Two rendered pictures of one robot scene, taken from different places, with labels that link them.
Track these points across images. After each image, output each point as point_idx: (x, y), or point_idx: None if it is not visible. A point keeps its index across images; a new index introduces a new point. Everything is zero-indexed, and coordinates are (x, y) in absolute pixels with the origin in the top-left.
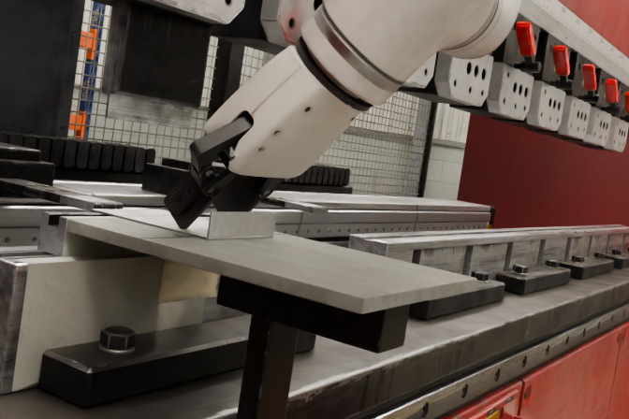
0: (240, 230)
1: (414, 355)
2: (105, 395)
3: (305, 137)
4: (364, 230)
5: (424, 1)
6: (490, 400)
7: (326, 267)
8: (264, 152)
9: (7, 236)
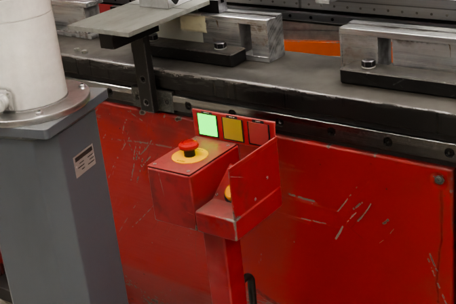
0: (151, 5)
1: (252, 84)
2: None
3: None
4: None
5: None
6: (381, 157)
7: (110, 19)
8: None
9: None
